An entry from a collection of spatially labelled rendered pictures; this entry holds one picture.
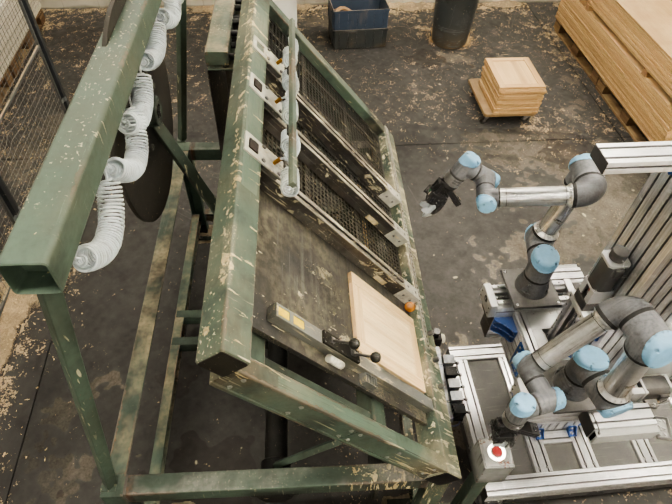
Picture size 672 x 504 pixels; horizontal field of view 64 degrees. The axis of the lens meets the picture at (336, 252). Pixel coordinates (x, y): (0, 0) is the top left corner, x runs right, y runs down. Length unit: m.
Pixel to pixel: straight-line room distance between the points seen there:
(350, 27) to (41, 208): 5.17
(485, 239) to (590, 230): 0.85
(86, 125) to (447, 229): 3.21
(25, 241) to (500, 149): 4.39
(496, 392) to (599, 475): 0.63
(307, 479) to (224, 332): 1.09
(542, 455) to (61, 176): 2.63
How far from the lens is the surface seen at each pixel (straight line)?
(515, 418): 1.96
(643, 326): 1.87
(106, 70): 1.67
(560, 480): 3.17
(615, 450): 3.38
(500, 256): 4.17
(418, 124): 5.22
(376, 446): 1.96
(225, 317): 1.40
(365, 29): 6.21
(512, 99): 5.27
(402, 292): 2.53
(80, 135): 1.44
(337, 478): 2.33
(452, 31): 6.36
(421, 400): 2.28
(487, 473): 2.35
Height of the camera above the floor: 3.01
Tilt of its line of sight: 49 degrees down
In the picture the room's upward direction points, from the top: 3 degrees clockwise
